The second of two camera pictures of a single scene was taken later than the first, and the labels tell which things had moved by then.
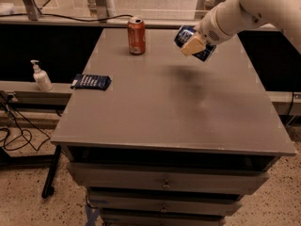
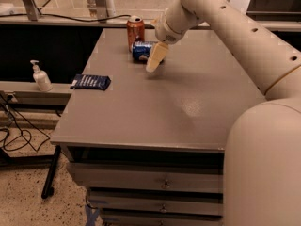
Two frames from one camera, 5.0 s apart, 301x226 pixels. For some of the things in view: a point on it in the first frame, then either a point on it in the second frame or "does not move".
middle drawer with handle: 160,204 does not move
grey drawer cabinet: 174,140 does not move
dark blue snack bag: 90,82 does not move
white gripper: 207,30 to 164,28
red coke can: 136,35 does not move
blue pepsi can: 183,33 to 141,51
